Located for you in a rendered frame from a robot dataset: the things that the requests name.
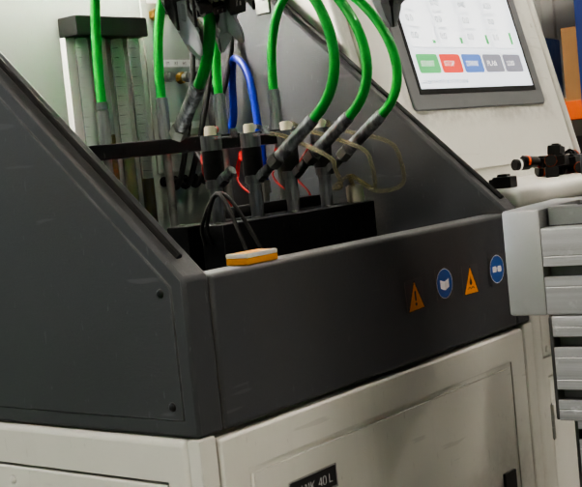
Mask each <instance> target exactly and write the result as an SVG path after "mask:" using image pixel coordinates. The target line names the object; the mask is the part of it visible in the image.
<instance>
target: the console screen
mask: <svg viewBox="0 0 582 487"><path fill-rule="evenodd" d="M389 30H390V32H391V34H392V36H393V39H394V41H395V44H396V47H397V49H398V53H399V57H400V61H401V67H402V74H403V77H404V80H405V83H406V87H407V90H408V93H409V96H410V100H411V103H412V105H413V108H414V109H415V110H416V111H430V110H446V109H461V108H477V107H492V106H508V105H523V104H539V103H544V102H545V99H544V96H543V93H542V90H541V87H540V84H539V81H538V76H537V72H536V69H535V66H534V63H533V60H532V57H531V53H530V50H529V47H528V45H527V42H526V39H525V35H524V32H523V29H522V26H521V23H520V20H519V16H518V13H517V10H516V8H515V5H514V2H513V0H406V1H404V2H403V3H402V4H401V11H400V15H399V19H398V21H397V23H396V26H395V27H389Z"/></svg>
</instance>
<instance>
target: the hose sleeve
mask: <svg viewBox="0 0 582 487"><path fill-rule="evenodd" d="M193 82H194V81H192V82H191V84H190V87H189V90H188V92H187V95H186V98H185V100H184V102H183V105H182V107H181V109H180V112H179V113H178V116H177V118H176V121H175V124H174V128H175V130H177V131H179V132H186V131H187V130H188V129H189V126H190V124H191V121H192V119H193V116H194V114H195V111H196V109H197V107H198V105H199V103H200V102H201V100H202V97H203V95H204V92H205V90H206V85H205V87H204V89H202V90H199V89H196V88H195V87H194V86H193Z"/></svg>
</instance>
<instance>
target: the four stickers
mask: <svg viewBox="0 0 582 487"><path fill-rule="evenodd" d="M489 270H490V285H493V284H498V283H503V282H505V270H504V254H503V253H500V254H494V255H489ZM435 276H436V286H437V296H438V301H442V300H445V299H448V298H451V297H454V292H453V283H452V273H451V266H449V267H445V268H442V269H439V270H436V271H435ZM462 278H463V290H464V297H468V296H472V295H475V294H478V293H479V292H480V288H479V276H478V264H473V265H469V266H464V267H462ZM405 289H406V298H407V305H408V314H409V315H410V314H412V313H415V312H417V311H420V310H423V309H425V299H424V291H423V283H422V277H419V278H416V279H414V280H411V281H408V282H405Z"/></svg>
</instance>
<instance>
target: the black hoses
mask: <svg viewBox="0 0 582 487"><path fill-rule="evenodd" d="M233 51H234V39H233V36H232V38H231V41H230V43H229V45H228V52H227V60H226V66H225V71H224V76H223V80H222V90H223V93H224V95H225V93H226V88H227V84H228V79H229V75H230V65H229V59H230V57H231V56H232V55H233ZM196 75H197V72H196V71H195V56H194V55H193V54H192V53H191V52H189V86H190V84H191V82H192V81H194V79H195V77H196ZM212 79H213V76H212V67H211V70H210V73H209V77H208V80H207V82H206V90H205V94H204V100H203V106H202V112H201V118H200V124H199V130H198V134H197V136H201V135H203V134H204V129H203V128H205V124H206V118H207V112H208V106H209V99H210V93H212V95H213V94H214V87H213V84H212ZM200 156H201V154H200V152H194V154H193V159H192V164H191V168H190V172H189V176H188V175H185V169H186V164H187V157H188V153H182V158H181V165H180V170H179V175H178V177H177V176H174V184H175V190H178V189H179V188H180V187H181V188H183V189H188V188H189V187H190V186H192V187H194V188H197V187H199V186H200V185H201V184H204V185H206V183H205V182H206V181H205V180H204V177H203V174H202V167H201V170H200V173H199V176H198V175H197V174H195V171H196V167H197V162H198V161H199V163H200V165H201V166H202V164H201V160H200ZM160 185H161V186H166V179H165V177H161V178H160Z"/></svg>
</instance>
